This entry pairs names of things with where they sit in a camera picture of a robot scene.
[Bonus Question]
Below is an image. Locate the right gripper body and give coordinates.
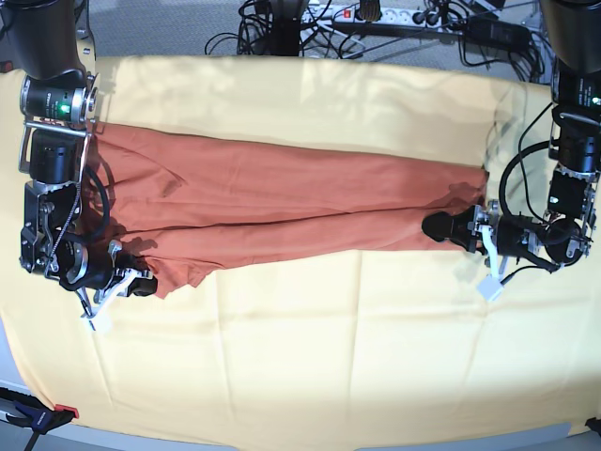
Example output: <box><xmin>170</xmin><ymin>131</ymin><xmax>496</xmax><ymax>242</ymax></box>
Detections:
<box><xmin>58</xmin><ymin>243</ymin><xmax>123</xmax><ymax>291</ymax></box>

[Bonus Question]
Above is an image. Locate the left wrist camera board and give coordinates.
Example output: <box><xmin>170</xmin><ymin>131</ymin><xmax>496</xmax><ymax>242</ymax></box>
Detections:
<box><xmin>477</xmin><ymin>274</ymin><xmax>503</xmax><ymax>302</ymax></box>

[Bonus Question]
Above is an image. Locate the white power strip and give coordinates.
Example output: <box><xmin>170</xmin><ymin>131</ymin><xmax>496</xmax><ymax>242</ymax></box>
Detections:
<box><xmin>302</xmin><ymin>4</ymin><xmax>459</xmax><ymax>33</ymax></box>

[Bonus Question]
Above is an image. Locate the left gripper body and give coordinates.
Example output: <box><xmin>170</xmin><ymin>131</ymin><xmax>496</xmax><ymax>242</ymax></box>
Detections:
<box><xmin>487</xmin><ymin>213</ymin><xmax>547</xmax><ymax>263</ymax></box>

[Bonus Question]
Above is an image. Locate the black central stand post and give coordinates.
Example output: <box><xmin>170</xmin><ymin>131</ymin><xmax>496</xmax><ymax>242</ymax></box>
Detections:
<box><xmin>268</xmin><ymin>0</ymin><xmax>303</xmax><ymax>56</ymax></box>

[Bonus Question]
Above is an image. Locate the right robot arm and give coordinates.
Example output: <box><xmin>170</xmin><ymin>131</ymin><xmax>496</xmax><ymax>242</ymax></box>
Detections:
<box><xmin>1</xmin><ymin>0</ymin><xmax>157</xmax><ymax>303</ymax></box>

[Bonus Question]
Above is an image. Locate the blue black bar clamp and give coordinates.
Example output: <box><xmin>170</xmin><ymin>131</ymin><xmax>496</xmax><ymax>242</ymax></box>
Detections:
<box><xmin>1</xmin><ymin>387</ymin><xmax>80</xmax><ymax>451</ymax></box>

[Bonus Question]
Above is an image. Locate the pale yellow table cloth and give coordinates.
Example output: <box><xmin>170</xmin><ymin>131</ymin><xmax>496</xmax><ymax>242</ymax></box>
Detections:
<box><xmin>1</xmin><ymin>56</ymin><xmax>600</xmax><ymax>450</ymax></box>

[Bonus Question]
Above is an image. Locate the black clamp at right edge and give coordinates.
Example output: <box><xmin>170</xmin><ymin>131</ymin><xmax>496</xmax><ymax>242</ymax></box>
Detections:
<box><xmin>585</xmin><ymin>417</ymin><xmax>601</xmax><ymax>436</ymax></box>

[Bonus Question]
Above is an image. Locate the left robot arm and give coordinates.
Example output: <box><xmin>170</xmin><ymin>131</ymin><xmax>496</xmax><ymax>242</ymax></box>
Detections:
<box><xmin>422</xmin><ymin>1</ymin><xmax>600</xmax><ymax>272</ymax></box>

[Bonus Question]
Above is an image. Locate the black power adapter brick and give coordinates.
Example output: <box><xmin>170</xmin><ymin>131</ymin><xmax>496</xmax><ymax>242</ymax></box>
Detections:
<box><xmin>463</xmin><ymin>17</ymin><xmax>532</xmax><ymax>53</ymax></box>

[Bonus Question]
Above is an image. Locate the terracotta orange T-shirt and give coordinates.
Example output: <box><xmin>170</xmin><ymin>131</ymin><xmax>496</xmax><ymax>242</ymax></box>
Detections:
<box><xmin>87</xmin><ymin>124</ymin><xmax>487</xmax><ymax>297</ymax></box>

